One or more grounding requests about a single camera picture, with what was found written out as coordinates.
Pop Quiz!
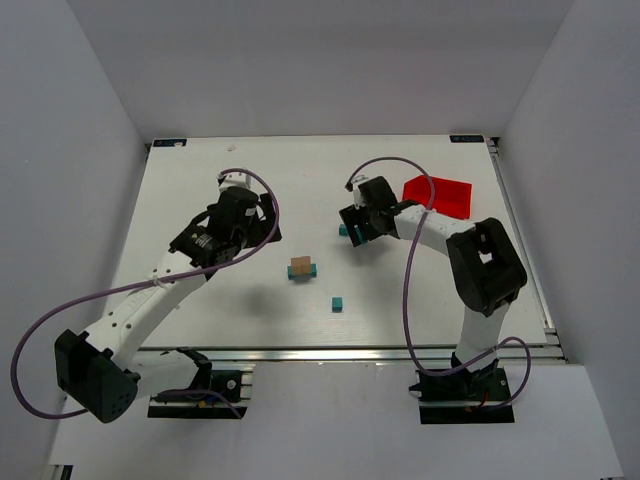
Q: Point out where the aluminium table front rail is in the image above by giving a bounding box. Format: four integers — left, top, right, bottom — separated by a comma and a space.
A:
138, 345, 565, 363

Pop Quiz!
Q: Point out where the purple cable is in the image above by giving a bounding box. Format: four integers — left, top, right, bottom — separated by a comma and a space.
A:
348, 157, 532, 411
9, 167, 281, 419

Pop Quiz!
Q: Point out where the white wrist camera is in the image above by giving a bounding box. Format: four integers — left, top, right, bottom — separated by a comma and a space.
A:
217, 171, 251, 193
345, 174, 369, 209

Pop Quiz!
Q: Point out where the tan rectangular wood block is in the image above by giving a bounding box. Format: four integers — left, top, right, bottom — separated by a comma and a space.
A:
290, 257, 302, 276

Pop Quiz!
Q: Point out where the teal cube wood block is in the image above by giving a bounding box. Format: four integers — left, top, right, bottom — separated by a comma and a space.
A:
331, 297, 344, 313

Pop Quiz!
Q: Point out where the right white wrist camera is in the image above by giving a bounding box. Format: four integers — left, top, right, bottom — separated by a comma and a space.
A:
345, 174, 369, 209

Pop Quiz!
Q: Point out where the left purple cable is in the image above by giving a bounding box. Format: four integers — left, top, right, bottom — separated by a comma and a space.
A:
9, 167, 281, 419

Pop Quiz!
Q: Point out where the blue corner label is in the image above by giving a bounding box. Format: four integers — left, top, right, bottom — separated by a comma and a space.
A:
449, 134, 485, 143
152, 138, 187, 148

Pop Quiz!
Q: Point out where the left blue corner label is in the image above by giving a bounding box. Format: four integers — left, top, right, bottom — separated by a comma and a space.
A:
152, 138, 187, 148

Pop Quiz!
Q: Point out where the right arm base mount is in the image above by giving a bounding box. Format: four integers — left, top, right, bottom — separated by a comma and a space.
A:
408, 368, 515, 425

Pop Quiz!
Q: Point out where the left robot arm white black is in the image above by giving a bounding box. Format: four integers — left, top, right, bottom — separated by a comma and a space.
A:
54, 186, 281, 423

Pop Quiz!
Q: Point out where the right blue corner label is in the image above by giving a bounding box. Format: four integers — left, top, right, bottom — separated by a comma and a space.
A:
449, 134, 485, 143

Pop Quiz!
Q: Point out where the teal arch wood block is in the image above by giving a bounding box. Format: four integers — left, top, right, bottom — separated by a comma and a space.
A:
287, 263, 317, 280

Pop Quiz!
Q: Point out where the teal rectangular wood block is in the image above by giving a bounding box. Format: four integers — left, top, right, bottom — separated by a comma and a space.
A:
354, 226, 368, 245

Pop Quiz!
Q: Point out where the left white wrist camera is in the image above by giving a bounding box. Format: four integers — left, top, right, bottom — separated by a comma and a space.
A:
217, 171, 251, 193

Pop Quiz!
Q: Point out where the red plastic bin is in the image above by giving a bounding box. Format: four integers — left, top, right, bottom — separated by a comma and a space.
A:
402, 176, 472, 220

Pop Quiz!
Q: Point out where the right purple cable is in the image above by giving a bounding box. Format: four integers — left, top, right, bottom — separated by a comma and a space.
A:
348, 157, 532, 411

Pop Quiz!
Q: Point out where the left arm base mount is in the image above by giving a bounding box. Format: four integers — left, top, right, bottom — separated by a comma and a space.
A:
147, 347, 251, 420

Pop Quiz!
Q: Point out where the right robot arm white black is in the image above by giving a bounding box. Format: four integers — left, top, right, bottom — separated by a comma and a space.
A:
339, 175, 527, 378

